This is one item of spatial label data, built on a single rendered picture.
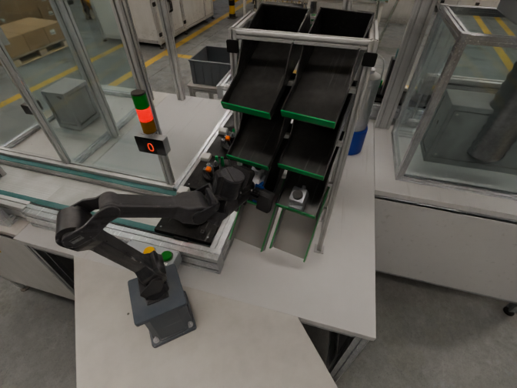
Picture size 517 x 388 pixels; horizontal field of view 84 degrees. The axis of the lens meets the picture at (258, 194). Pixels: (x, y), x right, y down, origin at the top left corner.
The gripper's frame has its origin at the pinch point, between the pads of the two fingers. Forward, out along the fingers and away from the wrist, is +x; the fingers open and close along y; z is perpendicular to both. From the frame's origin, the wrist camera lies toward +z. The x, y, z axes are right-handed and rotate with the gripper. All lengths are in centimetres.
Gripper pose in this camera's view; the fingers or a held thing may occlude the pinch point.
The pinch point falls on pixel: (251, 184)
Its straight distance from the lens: 84.0
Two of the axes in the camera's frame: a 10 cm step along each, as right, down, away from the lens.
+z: 1.8, -8.3, -5.3
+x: 4.6, -4.0, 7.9
